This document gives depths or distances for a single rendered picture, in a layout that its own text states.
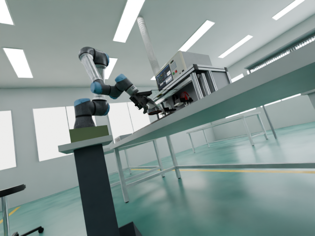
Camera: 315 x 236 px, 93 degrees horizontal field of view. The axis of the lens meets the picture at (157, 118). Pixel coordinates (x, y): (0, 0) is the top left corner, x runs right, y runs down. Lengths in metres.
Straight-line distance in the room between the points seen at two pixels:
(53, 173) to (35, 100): 2.32
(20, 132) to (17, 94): 1.18
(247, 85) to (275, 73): 0.08
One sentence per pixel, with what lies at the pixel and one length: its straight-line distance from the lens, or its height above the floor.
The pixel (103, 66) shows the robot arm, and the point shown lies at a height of 1.32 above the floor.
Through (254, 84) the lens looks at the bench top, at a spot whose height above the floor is 0.71.
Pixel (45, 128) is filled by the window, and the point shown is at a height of 1.96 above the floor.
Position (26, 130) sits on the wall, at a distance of 5.84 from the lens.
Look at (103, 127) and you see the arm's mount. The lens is 1.17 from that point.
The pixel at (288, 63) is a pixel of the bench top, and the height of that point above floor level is 0.72.
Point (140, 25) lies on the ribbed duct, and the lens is 3.72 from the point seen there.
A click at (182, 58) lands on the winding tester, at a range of 1.37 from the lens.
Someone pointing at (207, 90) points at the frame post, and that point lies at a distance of 1.24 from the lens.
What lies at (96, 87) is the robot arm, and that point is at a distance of 1.03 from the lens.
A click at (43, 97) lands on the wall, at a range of 6.11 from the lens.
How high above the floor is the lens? 0.60
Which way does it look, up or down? 10 degrees up
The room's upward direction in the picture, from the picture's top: 15 degrees counter-clockwise
